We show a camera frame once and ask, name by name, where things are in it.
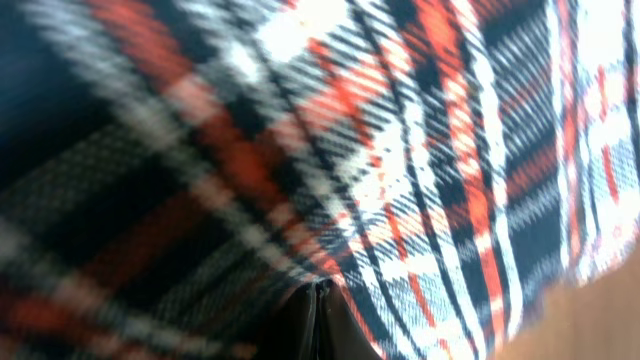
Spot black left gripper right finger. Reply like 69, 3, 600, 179
315, 280, 381, 360

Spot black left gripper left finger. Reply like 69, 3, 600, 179
254, 283, 318, 360

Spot red plaid shirt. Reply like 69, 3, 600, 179
1, 0, 639, 359

